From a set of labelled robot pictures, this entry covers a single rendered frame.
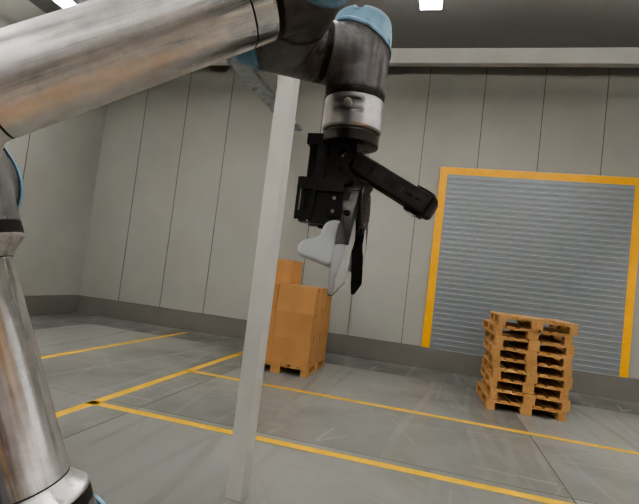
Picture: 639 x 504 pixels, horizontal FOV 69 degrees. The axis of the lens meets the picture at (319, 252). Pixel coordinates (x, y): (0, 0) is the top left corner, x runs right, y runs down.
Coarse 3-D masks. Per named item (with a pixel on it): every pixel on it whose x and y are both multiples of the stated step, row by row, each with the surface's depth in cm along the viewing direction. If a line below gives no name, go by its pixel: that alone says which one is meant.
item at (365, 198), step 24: (312, 144) 58; (336, 144) 57; (360, 144) 57; (312, 168) 59; (336, 168) 57; (312, 192) 55; (336, 192) 55; (360, 192) 54; (312, 216) 55; (336, 216) 55; (360, 216) 54
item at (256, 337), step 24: (288, 96) 319; (288, 120) 318; (288, 144) 322; (288, 168) 326; (264, 192) 318; (264, 216) 317; (264, 240) 315; (264, 264) 314; (264, 288) 312; (264, 312) 311; (264, 336) 315; (264, 360) 319; (240, 384) 311; (240, 408) 310; (240, 432) 308; (240, 456) 307; (240, 480) 306
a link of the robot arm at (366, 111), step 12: (336, 96) 56; (348, 96) 55; (360, 96) 55; (372, 96) 55; (324, 108) 58; (336, 108) 55; (348, 108) 55; (360, 108) 55; (372, 108) 55; (324, 120) 57; (336, 120) 55; (348, 120) 55; (360, 120) 55; (372, 120) 55; (372, 132) 56
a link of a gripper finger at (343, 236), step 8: (352, 192) 53; (344, 200) 53; (352, 200) 52; (344, 208) 52; (352, 208) 52; (344, 216) 51; (352, 216) 51; (344, 224) 51; (352, 224) 51; (344, 232) 51; (336, 240) 51; (344, 240) 50
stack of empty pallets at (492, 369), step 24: (504, 336) 641; (528, 336) 637; (552, 336) 683; (504, 360) 639; (528, 360) 628; (552, 360) 671; (480, 384) 729; (504, 384) 675; (528, 384) 631; (552, 384) 646; (528, 408) 626; (552, 408) 622
